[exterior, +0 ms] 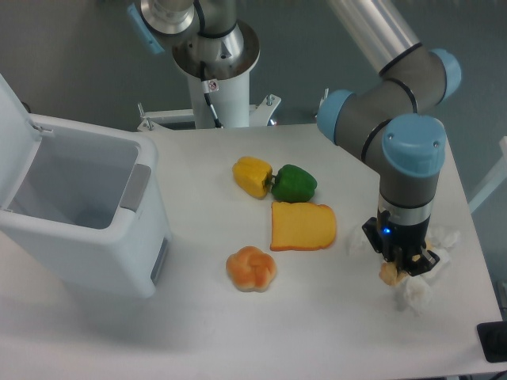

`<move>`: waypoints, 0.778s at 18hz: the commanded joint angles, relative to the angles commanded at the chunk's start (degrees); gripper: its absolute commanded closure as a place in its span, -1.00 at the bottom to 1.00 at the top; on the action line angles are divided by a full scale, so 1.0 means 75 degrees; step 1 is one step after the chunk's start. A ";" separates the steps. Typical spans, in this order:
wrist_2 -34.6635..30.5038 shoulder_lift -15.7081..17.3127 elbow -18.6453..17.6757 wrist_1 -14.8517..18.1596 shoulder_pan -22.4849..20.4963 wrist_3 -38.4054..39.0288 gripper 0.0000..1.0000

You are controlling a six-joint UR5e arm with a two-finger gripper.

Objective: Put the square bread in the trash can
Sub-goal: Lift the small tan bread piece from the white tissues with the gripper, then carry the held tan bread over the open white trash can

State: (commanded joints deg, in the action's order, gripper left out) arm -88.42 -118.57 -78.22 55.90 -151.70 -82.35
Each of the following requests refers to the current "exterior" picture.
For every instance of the white frame leg right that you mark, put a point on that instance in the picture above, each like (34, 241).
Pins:
(490, 182)

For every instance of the round knotted bread roll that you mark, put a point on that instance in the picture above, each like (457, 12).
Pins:
(250, 269)

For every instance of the yellow bell pepper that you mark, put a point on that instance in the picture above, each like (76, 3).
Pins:
(253, 175)

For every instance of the white open trash can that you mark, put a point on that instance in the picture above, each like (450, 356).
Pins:
(82, 199)

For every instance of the crumpled white tissue left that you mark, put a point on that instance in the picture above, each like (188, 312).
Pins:
(358, 242)

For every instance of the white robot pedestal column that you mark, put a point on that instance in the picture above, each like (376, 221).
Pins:
(220, 99)

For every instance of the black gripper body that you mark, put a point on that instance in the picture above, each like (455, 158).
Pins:
(383, 231)

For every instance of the crumpled white tissue bottom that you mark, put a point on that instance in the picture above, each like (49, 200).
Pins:
(413, 294)

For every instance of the black device at edge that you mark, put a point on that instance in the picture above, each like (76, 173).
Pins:
(492, 336)

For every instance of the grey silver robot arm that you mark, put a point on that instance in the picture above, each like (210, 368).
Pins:
(386, 128)

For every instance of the crumpled white tissue middle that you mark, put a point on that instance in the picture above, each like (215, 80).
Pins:
(444, 259)

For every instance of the green bell pepper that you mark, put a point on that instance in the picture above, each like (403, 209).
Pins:
(293, 184)

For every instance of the crumpled white tissue top right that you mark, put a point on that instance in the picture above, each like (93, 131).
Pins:
(443, 237)

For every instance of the crumpled white tissue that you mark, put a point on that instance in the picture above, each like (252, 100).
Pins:
(444, 259)
(358, 242)
(413, 294)
(443, 237)

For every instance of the white metal base frame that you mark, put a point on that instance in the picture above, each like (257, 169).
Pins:
(207, 115)

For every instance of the square toast bread slice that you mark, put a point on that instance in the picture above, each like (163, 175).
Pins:
(302, 226)

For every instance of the pale round bread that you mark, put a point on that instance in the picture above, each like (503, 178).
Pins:
(390, 275)

